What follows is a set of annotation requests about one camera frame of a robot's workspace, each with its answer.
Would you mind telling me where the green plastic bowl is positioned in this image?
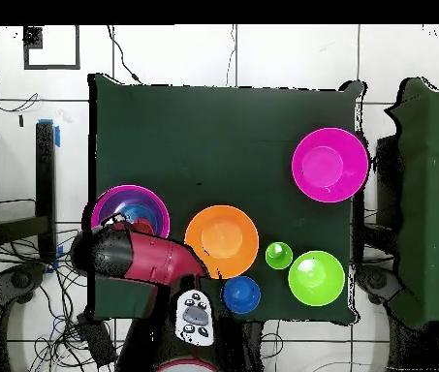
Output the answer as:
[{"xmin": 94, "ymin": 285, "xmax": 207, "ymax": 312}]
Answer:
[{"xmin": 287, "ymin": 250, "xmax": 346, "ymax": 307}]

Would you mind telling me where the orange-red plastic cup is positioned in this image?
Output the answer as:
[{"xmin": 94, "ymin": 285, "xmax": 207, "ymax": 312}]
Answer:
[{"xmin": 131, "ymin": 218, "xmax": 157, "ymax": 236}]

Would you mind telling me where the dark blue bowl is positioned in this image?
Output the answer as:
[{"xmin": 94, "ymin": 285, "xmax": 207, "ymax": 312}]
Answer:
[{"xmin": 222, "ymin": 275, "xmax": 262, "ymax": 315}]

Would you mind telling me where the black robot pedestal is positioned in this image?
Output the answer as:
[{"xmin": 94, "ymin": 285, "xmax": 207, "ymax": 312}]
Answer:
[{"xmin": 218, "ymin": 319, "xmax": 265, "ymax": 372}]

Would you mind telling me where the black floor cable tangle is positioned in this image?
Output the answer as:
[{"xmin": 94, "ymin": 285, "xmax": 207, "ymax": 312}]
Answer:
[{"xmin": 0, "ymin": 228, "xmax": 127, "ymax": 372}]

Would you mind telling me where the black pedestal foot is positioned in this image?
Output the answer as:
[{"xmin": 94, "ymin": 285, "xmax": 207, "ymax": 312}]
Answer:
[
  {"xmin": 0, "ymin": 262, "xmax": 47, "ymax": 307},
  {"xmin": 356, "ymin": 263, "xmax": 404, "ymax": 307}
]

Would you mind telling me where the black stand with blue tape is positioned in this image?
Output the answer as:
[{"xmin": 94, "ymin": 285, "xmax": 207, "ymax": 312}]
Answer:
[{"xmin": 0, "ymin": 118, "xmax": 63, "ymax": 274}]

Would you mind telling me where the black cable with plug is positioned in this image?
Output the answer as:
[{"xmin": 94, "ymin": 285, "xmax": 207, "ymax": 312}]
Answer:
[{"xmin": 105, "ymin": 24, "xmax": 144, "ymax": 84}]

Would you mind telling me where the purple plastic bowl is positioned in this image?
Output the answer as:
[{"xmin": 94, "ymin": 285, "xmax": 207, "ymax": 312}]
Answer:
[{"xmin": 97, "ymin": 189, "xmax": 166, "ymax": 235}]

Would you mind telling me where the black square floor frame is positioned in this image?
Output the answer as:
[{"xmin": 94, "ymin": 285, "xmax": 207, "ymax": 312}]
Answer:
[{"xmin": 22, "ymin": 24, "xmax": 81, "ymax": 72}]

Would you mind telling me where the dark green tablecloth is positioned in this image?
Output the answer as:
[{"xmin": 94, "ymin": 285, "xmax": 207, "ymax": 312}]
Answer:
[{"xmin": 87, "ymin": 73, "xmax": 367, "ymax": 325}]

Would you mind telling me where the pink plastic bowl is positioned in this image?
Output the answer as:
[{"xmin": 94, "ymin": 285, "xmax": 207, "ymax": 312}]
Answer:
[
  {"xmin": 90, "ymin": 184, "xmax": 171, "ymax": 239},
  {"xmin": 291, "ymin": 127, "xmax": 370, "ymax": 203}
]

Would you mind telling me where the orange plastic bowl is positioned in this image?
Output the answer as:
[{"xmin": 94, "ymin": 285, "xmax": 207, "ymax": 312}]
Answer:
[{"xmin": 183, "ymin": 204, "xmax": 261, "ymax": 281}]

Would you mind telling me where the black power adapter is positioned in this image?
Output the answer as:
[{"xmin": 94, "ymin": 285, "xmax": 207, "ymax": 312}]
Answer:
[{"xmin": 75, "ymin": 312, "xmax": 118, "ymax": 368}]

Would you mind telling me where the translucent blue bowl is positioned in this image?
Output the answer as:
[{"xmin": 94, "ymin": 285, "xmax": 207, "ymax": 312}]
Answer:
[{"xmin": 119, "ymin": 203, "xmax": 159, "ymax": 233}]

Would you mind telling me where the green plastic cup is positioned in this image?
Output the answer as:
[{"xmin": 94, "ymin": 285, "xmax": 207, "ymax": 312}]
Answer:
[{"xmin": 264, "ymin": 241, "xmax": 295, "ymax": 270}]

